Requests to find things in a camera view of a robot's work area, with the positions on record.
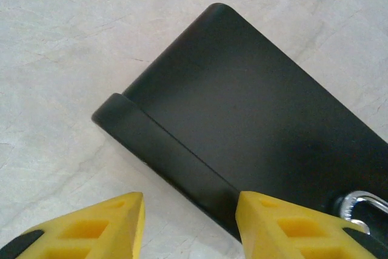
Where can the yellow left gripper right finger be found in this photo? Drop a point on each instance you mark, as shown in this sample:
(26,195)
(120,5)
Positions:
(297,234)

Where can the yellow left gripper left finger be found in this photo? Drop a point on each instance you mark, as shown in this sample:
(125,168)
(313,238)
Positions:
(91,234)

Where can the black box with painted lid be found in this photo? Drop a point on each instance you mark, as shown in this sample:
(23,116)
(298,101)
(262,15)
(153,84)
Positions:
(227,104)

